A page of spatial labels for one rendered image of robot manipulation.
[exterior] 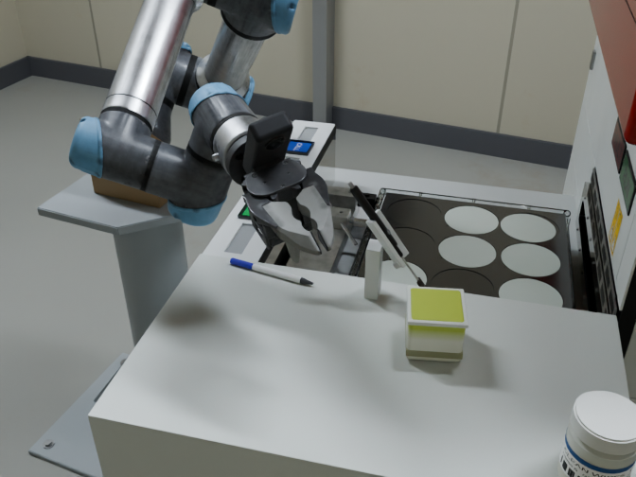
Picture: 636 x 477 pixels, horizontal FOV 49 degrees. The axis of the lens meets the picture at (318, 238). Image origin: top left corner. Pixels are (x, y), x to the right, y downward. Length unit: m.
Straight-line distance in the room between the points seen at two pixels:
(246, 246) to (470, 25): 2.51
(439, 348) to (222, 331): 0.29
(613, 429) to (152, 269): 1.15
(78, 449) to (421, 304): 1.44
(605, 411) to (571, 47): 2.79
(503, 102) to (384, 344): 2.72
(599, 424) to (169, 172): 0.61
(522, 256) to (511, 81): 2.33
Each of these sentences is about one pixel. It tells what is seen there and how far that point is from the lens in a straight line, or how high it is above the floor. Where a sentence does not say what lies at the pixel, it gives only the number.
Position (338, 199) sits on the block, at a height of 0.90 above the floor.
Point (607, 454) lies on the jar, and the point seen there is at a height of 1.04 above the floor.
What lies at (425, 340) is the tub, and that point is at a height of 1.00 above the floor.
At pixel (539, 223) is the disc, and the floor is 0.90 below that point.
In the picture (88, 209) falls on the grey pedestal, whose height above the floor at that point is 0.82.
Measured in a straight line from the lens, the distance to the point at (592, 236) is 1.29.
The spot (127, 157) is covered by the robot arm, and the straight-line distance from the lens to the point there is 0.99.
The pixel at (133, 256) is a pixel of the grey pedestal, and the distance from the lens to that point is 1.65.
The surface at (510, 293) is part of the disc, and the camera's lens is 1.18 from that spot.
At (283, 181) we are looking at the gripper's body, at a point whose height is 1.21.
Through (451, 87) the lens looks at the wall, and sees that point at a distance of 3.61.
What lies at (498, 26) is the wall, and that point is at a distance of 3.48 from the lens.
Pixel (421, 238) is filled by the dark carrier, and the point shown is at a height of 0.90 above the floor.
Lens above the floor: 1.59
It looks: 33 degrees down
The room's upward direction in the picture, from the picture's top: straight up
